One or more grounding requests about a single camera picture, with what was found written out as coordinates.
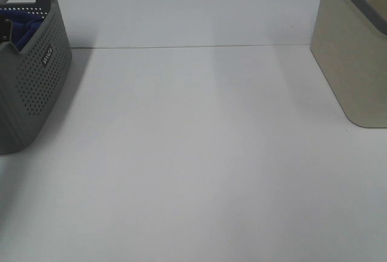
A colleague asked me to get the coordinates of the beige plastic basket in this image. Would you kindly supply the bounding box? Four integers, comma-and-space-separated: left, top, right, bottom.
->
310, 0, 386, 128

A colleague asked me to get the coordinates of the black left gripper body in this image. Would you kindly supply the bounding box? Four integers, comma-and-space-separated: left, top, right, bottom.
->
0, 18, 13, 43

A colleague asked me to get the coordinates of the grey perforated plastic basket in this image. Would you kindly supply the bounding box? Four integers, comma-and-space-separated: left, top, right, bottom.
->
1, 0, 72, 154

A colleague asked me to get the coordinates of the blue microfiber towel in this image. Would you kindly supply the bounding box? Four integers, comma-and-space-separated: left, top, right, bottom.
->
1, 10, 44, 51

